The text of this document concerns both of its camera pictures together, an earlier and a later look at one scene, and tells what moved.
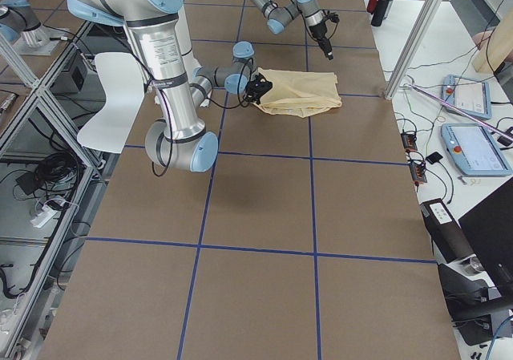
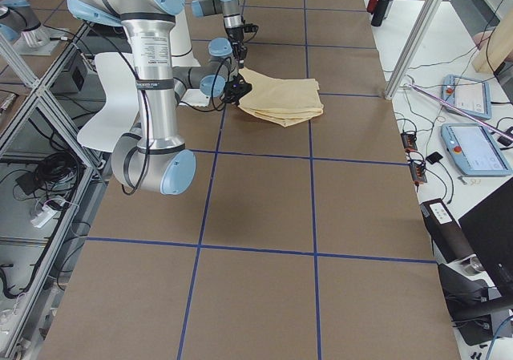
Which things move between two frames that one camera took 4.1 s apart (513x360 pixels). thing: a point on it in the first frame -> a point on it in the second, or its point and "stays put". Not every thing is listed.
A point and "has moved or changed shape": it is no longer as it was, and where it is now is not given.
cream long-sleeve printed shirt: [300, 93] has moved or changed shape
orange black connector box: [409, 141] stays put
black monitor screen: [490, 227] stays put
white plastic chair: [108, 129] stays put
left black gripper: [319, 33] -> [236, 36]
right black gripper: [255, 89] -> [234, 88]
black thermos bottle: [381, 6] stays put
